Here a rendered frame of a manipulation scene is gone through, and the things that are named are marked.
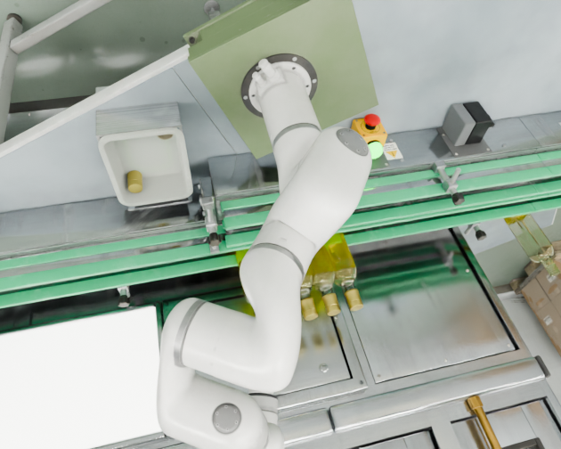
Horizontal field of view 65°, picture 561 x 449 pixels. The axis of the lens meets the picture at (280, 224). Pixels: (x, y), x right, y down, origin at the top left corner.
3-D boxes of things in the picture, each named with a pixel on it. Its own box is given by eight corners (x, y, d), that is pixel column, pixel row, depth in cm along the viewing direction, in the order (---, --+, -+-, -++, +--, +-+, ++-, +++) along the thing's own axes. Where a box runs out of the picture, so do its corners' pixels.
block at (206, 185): (199, 201, 115) (203, 223, 111) (196, 177, 107) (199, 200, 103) (213, 200, 115) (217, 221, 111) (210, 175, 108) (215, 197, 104)
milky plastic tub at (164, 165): (120, 181, 110) (121, 208, 106) (94, 110, 92) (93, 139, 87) (190, 172, 114) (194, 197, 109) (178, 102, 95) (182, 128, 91)
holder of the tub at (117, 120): (126, 193, 115) (126, 216, 111) (95, 110, 93) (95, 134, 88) (191, 183, 118) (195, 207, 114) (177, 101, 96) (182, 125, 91)
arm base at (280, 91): (226, 76, 83) (240, 134, 75) (281, 36, 79) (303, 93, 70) (270, 122, 95) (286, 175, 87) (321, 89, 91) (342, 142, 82)
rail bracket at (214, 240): (204, 227, 112) (211, 269, 105) (198, 183, 99) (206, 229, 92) (215, 225, 113) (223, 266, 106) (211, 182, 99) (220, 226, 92)
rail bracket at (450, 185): (427, 167, 116) (451, 207, 108) (437, 147, 110) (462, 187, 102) (441, 165, 116) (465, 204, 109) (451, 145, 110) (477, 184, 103)
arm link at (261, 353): (228, 231, 58) (172, 311, 48) (327, 258, 55) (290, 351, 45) (231, 298, 67) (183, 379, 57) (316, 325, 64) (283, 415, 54)
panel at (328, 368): (-10, 337, 112) (-31, 487, 93) (-16, 332, 110) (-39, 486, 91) (326, 273, 128) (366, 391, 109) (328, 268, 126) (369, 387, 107)
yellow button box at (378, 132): (347, 138, 118) (356, 158, 114) (352, 116, 112) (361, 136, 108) (371, 134, 119) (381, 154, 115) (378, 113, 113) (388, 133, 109)
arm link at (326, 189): (233, 264, 62) (285, 192, 51) (288, 175, 80) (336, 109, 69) (288, 300, 63) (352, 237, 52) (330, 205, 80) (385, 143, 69)
